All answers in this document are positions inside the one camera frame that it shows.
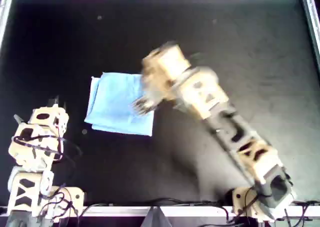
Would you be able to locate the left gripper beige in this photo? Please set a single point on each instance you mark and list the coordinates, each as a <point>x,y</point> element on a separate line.
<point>57,115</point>

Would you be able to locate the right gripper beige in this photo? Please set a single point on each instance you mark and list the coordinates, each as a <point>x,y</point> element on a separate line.
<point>156,88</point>

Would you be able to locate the light blue microfiber cloth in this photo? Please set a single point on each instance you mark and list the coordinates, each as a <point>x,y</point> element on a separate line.
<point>112,107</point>

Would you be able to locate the right beige robot arm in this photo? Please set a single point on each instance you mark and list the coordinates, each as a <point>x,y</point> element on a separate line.
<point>207,97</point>

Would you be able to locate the left beige robot arm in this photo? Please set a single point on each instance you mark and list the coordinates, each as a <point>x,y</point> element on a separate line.
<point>75,195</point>

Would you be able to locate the round white table sticker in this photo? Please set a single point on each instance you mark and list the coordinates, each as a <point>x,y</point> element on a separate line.
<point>84,131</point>

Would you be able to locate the aluminium table frame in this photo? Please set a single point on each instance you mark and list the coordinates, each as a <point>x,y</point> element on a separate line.
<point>112,211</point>

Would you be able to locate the grey camera stand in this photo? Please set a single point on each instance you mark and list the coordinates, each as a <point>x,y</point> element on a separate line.
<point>156,219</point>

